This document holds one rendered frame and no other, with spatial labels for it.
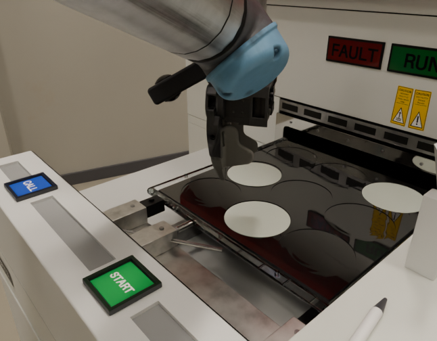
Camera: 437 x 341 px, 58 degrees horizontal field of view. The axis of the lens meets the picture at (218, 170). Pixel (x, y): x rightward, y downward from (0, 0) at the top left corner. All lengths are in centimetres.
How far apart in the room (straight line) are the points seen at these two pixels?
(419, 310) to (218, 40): 29
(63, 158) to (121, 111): 47
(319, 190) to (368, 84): 24
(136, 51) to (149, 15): 235
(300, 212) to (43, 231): 37
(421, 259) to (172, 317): 25
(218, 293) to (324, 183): 31
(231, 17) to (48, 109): 231
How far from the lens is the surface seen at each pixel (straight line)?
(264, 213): 62
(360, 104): 83
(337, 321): 38
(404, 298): 42
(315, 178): 74
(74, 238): 50
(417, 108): 78
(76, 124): 262
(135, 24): 25
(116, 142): 270
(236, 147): 54
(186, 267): 54
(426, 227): 42
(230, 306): 49
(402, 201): 71
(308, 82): 89
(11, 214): 56
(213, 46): 31
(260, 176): 72
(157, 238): 55
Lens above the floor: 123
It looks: 26 degrees down
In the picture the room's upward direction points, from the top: straight up
